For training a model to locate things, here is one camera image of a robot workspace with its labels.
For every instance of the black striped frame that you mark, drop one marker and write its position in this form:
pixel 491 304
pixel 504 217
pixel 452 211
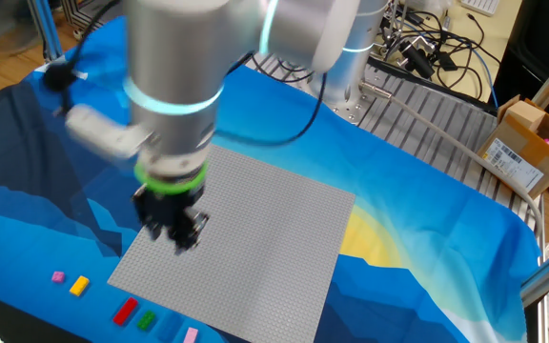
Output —
pixel 84 14

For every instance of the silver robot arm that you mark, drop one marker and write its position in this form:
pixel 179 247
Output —
pixel 174 71

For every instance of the green Lego brick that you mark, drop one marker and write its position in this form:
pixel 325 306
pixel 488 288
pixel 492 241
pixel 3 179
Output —
pixel 146 320

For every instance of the grey Lego baseplate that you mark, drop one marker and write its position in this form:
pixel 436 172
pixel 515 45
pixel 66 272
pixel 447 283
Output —
pixel 265 248

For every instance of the open cardboard box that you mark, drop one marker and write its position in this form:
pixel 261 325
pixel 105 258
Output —
pixel 517 147

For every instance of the blue mountain print tablecloth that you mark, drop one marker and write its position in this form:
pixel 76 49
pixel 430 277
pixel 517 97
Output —
pixel 422 214

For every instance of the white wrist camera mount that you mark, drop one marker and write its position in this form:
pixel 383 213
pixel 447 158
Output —
pixel 103 133

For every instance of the red Lego brick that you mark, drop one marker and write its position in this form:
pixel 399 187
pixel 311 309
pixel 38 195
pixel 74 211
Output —
pixel 125 311

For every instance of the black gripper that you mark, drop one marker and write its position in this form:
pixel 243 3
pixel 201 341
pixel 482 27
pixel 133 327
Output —
pixel 165 209

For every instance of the small magenta Lego brick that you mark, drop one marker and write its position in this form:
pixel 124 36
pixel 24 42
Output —
pixel 58 276

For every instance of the yellow Lego brick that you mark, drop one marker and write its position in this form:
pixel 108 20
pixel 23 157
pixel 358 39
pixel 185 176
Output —
pixel 79 286

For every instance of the blue grey frame post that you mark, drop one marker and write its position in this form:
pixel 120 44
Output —
pixel 48 28

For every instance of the white keyboard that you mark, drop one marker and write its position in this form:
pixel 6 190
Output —
pixel 481 6

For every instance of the light pink Lego brick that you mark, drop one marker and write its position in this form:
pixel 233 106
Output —
pixel 190 335

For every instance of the small tan carton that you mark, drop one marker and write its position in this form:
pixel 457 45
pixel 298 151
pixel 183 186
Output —
pixel 524 114

